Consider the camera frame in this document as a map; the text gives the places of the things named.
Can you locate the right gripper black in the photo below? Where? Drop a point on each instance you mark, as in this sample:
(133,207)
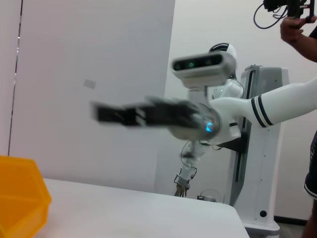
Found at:
(173,114)

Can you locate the black handheld camera rig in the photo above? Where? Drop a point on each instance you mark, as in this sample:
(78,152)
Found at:
(297,7)

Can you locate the bystander bare forearm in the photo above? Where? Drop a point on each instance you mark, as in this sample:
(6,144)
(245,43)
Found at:
(305,47)

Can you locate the bystander bare hand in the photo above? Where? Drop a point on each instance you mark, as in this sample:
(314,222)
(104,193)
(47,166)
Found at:
(291,29)

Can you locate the white humanoid robot black visor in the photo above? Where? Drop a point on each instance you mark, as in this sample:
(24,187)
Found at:
(232,89)

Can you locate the yellow plastic storage bin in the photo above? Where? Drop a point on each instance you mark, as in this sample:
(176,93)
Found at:
(19,193)

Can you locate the bystander in dark shorts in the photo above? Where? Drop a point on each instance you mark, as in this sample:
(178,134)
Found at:
(312,173)

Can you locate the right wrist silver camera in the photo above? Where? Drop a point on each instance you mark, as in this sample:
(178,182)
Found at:
(203,67)

